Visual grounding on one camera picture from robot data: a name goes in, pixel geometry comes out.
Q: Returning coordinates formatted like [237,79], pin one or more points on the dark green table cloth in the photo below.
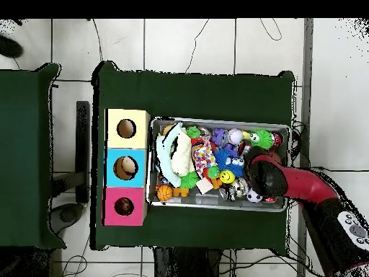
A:
[28,101]
[216,95]

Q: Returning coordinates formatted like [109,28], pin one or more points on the blue spiky ball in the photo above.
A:
[223,158]

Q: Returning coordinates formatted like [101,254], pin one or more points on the small orange basketball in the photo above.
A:
[165,192]

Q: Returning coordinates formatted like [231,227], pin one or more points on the yellow ball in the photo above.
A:
[227,177]

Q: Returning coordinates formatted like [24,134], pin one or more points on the small soccer ball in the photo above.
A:
[253,196]

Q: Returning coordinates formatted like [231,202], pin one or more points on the green spiky googly-eyed ball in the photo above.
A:
[263,140]

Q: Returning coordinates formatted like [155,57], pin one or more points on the cream waffle cloth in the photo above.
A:
[181,155]

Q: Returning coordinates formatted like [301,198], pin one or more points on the wooden box with three holes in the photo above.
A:
[126,115]

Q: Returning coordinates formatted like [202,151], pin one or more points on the mint waffle cloth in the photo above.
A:
[165,161]

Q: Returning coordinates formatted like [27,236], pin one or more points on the colourful patterned cloth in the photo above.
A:
[203,155]

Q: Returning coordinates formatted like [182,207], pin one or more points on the person's foot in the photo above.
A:
[10,47]

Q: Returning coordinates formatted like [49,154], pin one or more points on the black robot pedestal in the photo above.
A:
[187,265]

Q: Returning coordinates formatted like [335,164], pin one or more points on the white baseball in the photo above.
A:
[235,136]

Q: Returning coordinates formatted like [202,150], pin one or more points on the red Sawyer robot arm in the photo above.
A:
[305,184]

